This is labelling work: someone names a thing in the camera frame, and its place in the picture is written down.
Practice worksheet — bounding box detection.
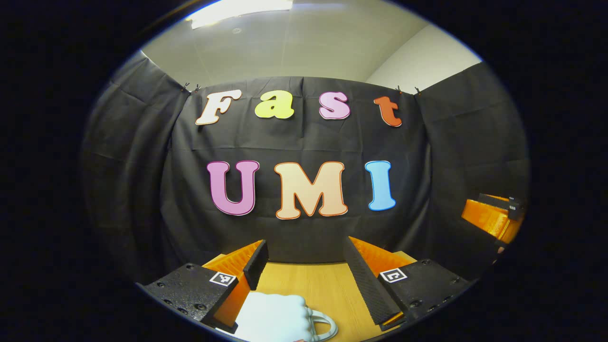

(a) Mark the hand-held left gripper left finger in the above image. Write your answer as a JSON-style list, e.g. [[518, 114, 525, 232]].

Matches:
[[136, 239, 269, 334]]

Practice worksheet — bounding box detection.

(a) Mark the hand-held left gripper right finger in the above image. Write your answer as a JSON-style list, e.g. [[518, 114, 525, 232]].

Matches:
[[342, 236, 472, 333]]

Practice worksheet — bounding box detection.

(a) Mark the small pale blue suitcase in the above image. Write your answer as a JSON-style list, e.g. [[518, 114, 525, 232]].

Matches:
[[218, 291, 339, 342]]

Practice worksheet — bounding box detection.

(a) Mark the black backdrop cloth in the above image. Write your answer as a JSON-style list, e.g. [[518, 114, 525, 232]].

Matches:
[[81, 50, 530, 285]]

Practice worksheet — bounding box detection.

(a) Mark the ceiling light panel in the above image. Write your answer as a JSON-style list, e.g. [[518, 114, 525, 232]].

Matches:
[[185, 0, 294, 30]]

